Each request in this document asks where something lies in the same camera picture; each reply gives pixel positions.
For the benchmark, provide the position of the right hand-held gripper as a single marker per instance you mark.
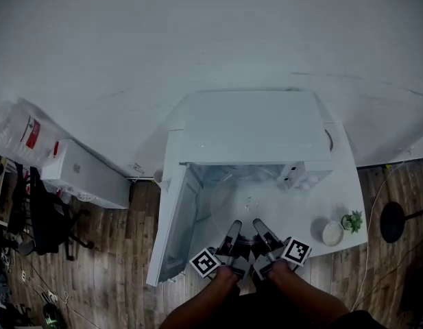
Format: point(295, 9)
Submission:
point(296, 251)

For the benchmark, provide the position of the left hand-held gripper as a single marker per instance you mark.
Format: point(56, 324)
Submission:
point(205, 263)

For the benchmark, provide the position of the clear glass turntable plate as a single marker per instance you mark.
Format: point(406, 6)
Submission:
point(231, 194)

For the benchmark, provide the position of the white microwave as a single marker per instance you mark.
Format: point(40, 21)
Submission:
point(252, 129)

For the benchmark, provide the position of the person's left forearm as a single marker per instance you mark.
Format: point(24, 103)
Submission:
point(204, 303)

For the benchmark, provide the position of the person's right forearm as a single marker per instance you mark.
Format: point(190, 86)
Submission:
point(300, 290)

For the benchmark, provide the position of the white round bowl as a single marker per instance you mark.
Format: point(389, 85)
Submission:
point(333, 233)

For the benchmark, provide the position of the person's dark clothing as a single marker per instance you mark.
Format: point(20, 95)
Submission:
point(266, 314)

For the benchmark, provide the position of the small green potted plant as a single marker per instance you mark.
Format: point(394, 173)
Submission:
point(353, 220)

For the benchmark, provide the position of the black round stand base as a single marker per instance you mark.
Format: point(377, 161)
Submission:
point(392, 222)

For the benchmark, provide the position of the white box appliance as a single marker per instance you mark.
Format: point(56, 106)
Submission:
point(87, 175)

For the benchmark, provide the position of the black office chair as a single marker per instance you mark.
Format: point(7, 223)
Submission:
point(43, 214)

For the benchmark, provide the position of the green bottle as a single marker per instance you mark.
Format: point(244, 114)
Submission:
point(52, 317)

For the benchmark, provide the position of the plastic bag with red label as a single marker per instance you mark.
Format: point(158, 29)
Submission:
point(22, 132)

